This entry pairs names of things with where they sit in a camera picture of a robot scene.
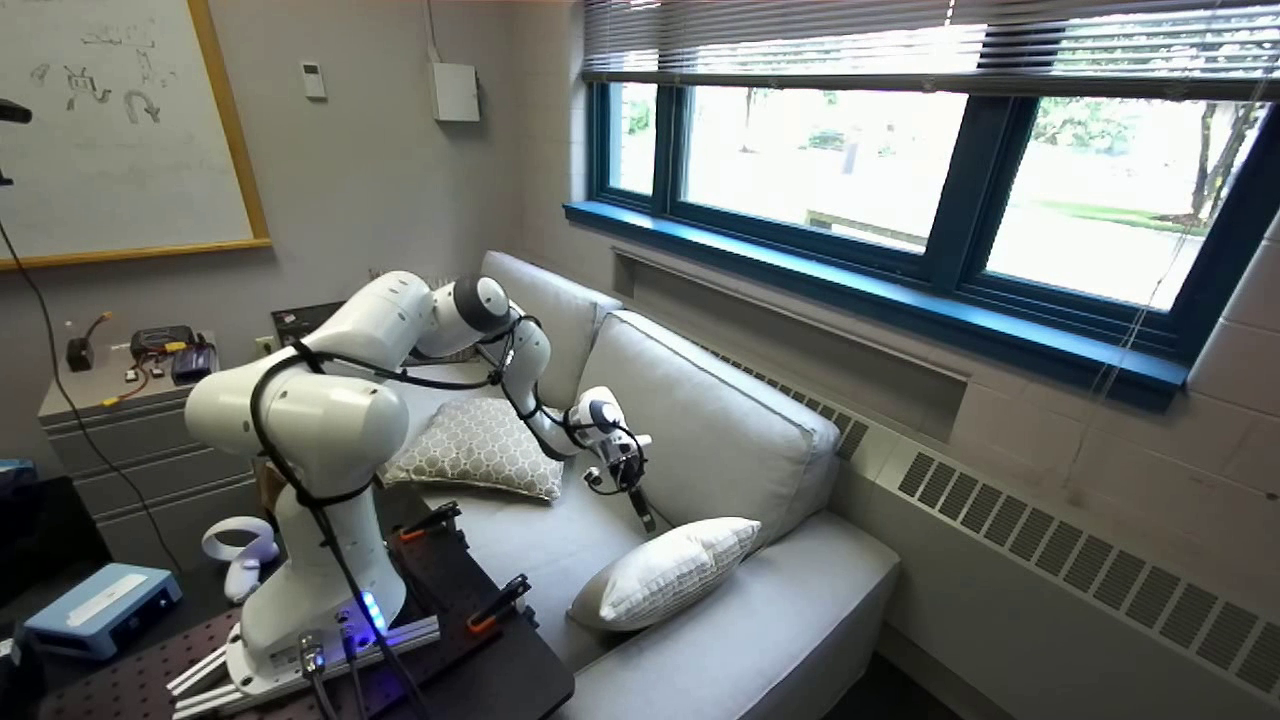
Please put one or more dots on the black electronics pile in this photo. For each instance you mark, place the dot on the black electronics pile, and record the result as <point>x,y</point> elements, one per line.
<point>168,349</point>

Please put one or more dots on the wide grey couch back cushion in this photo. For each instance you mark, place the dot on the wide grey couch back cushion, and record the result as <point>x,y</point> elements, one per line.
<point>566,312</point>

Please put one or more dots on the octagon patterned beige pillow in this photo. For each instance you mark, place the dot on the octagon patterned beige pillow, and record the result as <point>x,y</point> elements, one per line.
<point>483,455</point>

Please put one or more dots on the orange black clamp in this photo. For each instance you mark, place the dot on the orange black clamp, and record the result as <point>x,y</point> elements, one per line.
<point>498,600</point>
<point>431,523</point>

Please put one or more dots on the horizontal window blind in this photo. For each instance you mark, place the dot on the horizontal window blind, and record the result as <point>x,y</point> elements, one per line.
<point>933,42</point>

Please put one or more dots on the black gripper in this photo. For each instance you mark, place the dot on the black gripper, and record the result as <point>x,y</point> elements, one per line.
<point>622,463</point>

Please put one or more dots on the plain cream pillow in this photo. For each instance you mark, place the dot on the plain cream pillow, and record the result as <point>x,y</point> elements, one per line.
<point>664,572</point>

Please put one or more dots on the wood framed whiteboard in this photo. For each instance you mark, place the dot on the wood framed whiteboard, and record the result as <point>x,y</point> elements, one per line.
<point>121,121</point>

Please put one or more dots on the small black tabletop gadget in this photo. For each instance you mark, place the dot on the small black tabletop gadget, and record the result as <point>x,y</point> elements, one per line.
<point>82,349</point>

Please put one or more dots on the white VR controller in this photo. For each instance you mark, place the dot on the white VR controller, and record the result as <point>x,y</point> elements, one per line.
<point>242,544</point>

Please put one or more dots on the wall radiator vent grille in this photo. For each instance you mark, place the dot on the wall radiator vent grille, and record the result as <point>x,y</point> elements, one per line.
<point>1067,544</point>

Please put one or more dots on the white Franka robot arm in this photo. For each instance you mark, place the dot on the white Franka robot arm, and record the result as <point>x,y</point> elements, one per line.
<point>322,425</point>

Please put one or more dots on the small white wall thermostat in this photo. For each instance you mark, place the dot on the small white wall thermostat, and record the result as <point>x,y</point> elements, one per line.
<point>313,81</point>

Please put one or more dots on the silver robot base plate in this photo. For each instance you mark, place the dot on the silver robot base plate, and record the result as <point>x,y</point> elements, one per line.
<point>225,675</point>

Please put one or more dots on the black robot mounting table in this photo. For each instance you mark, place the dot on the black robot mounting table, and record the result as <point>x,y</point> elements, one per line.
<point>443,624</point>

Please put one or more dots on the light blue flat box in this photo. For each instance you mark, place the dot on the light blue flat box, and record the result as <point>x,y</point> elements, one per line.
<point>100,605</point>

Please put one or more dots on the narrow grey couch back cushion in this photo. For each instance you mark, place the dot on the narrow grey couch back cushion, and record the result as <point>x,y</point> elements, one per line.
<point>724,425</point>

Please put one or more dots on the light grey fabric couch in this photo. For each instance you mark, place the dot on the light grey fabric couch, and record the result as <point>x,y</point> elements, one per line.
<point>775,624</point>

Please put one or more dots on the wide blue framed window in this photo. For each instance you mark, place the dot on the wide blue framed window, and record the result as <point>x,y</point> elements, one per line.
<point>933,200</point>

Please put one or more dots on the white wall box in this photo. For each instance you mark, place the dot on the white wall box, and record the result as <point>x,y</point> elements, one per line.
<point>456,92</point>

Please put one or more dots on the grey drawer cabinet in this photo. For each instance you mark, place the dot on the grey drawer cabinet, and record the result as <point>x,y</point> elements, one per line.
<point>132,455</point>

